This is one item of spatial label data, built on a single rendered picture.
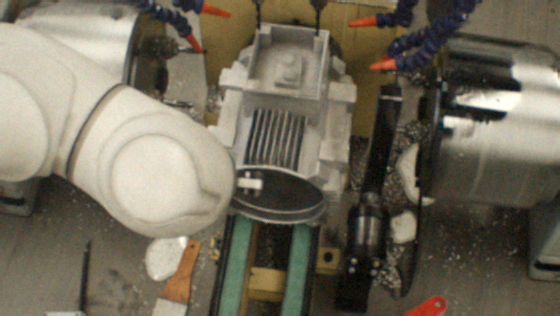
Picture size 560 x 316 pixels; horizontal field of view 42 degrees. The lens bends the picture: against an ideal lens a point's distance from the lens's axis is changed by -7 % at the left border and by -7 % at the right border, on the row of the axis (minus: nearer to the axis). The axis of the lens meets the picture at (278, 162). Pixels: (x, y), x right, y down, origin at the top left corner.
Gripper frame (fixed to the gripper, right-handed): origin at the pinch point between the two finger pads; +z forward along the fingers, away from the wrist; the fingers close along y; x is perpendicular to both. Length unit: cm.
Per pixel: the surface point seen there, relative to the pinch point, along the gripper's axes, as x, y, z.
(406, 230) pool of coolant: 5.5, -27.3, 31.6
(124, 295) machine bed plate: 21.3, 17.1, 22.7
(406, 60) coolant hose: -16.9, -21.2, -5.3
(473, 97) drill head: -14.4, -31.4, 2.3
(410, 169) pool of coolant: -4.8, -27.3, 37.6
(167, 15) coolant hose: -20.3, 10.0, -0.2
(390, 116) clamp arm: -9.6, -19.8, -7.3
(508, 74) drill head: -18.4, -36.3, 3.5
